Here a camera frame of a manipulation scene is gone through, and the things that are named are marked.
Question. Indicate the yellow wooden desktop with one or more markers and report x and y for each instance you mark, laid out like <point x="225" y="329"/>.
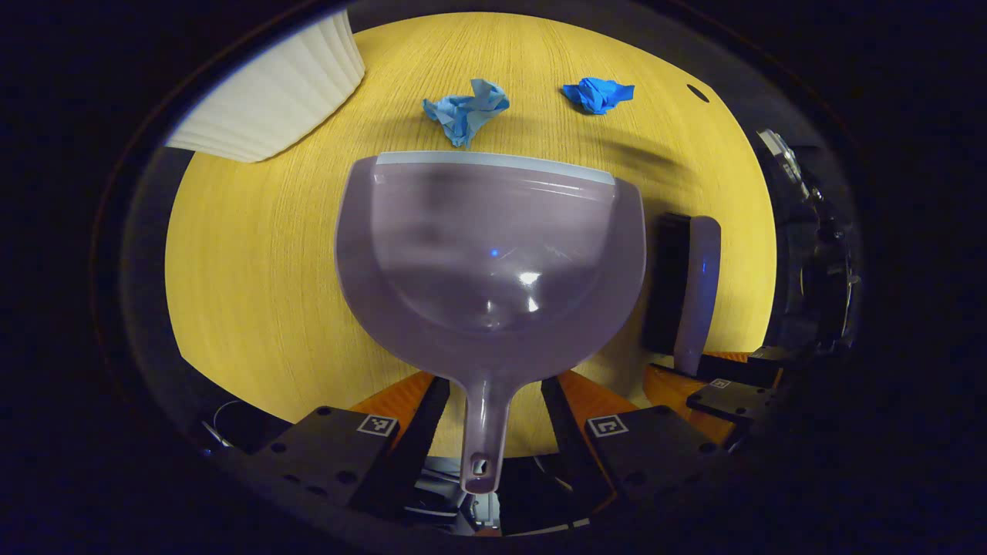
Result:
<point x="254" y="270"/>

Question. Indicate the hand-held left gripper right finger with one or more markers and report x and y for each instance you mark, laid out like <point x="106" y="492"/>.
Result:
<point x="574" y="439"/>

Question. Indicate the lilac plastic dustpan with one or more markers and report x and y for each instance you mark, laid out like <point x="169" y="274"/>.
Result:
<point x="493" y="308"/>

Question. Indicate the light blue paper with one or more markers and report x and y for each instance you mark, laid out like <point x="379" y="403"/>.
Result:
<point x="466" y="112"/>

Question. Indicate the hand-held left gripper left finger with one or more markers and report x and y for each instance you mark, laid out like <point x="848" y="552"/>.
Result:
<point x="412" y="439"/>

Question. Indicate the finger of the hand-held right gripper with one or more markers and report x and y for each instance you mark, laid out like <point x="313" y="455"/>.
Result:
<point x="732" y="401"/>
<point x="752" y="368"/>

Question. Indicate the white ribbed garbage bin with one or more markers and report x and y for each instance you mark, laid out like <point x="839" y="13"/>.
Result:
<point x="285" y="92"/>

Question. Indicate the dark blue paper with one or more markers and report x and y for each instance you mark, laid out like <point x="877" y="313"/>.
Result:
<point x="595" y="94"/>

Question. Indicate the small lilac broom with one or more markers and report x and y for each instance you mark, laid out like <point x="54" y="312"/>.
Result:
<point x="696" y="285"/>

